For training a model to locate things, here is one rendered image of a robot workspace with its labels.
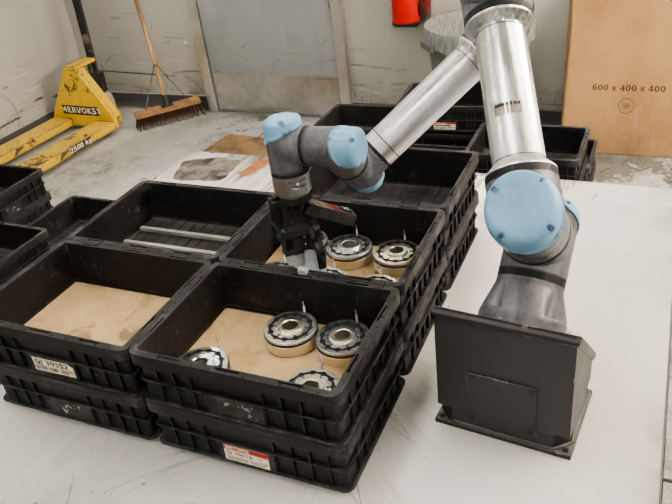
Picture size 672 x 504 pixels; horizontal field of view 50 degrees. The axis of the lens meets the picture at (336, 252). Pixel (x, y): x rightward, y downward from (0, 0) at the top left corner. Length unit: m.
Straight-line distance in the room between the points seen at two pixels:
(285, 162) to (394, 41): 3.12
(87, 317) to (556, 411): 0.95
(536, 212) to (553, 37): 3.13
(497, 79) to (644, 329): 0.66
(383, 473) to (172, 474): 0.38
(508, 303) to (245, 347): 0.50
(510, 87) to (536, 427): 0.57
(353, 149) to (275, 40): 3.47
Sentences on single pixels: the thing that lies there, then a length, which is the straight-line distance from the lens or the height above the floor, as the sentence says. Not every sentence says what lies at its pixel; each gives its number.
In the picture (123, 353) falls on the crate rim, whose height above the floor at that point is 0.92.
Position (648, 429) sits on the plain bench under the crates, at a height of 0.70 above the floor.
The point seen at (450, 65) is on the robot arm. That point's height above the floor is 1.24.
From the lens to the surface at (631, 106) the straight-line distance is 4.00.
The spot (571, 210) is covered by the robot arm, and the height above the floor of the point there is 1.06.
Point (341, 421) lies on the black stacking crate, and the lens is 1.14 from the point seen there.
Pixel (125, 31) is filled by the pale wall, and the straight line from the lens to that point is 5.40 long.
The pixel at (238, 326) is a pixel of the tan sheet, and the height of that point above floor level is 0.83.
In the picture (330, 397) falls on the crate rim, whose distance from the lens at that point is 1.10.
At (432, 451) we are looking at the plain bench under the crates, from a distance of 1.32.
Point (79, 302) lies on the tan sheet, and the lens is 1.66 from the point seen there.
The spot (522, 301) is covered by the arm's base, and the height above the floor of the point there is 0.96.
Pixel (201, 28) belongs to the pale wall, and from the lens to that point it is 4.97.
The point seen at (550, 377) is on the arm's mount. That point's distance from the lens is 1.21.
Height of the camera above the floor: 1.67
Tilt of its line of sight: 31 degrees down
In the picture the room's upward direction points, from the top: 7 degrees counter-clockwise
